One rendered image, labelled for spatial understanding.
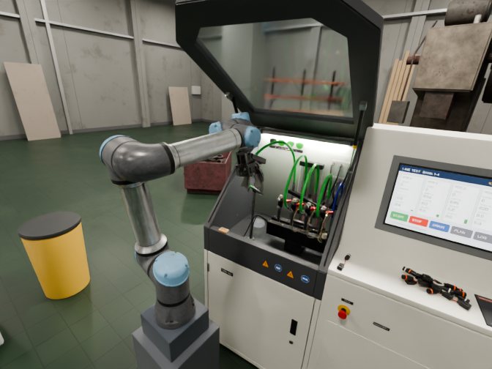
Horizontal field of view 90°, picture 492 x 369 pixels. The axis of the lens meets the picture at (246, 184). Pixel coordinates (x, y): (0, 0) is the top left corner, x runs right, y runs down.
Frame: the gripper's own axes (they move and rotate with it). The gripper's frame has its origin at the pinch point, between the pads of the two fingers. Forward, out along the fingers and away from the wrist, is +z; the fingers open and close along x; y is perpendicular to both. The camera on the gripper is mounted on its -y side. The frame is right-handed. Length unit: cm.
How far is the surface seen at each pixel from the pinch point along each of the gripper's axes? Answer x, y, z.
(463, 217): 76, -36, 20
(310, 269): 23.8, -0.8, 37.1
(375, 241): 45, -27, 33
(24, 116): -846, -96, -124
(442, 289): 71, -17, 43
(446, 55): 62, -376, -63
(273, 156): -21, -51, -4
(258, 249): -2.3, 2.3, 31.5
